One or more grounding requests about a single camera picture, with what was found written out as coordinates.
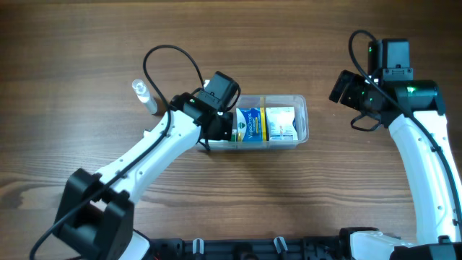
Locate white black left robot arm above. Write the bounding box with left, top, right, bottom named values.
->
left=53, top=92, right=233, bottom=259

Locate clear plastic container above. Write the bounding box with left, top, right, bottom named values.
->
left=209, top=95, right=309, bottom=150

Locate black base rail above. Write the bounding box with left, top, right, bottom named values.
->
left=151, top=236, right=344, bottom=260

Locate white green Panadol box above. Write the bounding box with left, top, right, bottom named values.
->
left=230, top=129, right=237, bottom=142

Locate blue VapoDrops lozenge box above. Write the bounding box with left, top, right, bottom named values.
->
left=236, top=107, right=266, bottom=142

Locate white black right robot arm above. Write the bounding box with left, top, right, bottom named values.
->
left=329, top=70, right=461, bottom=259

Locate white medicine box in container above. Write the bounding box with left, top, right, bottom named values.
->
left=265, top=107, right=298, bottom=141

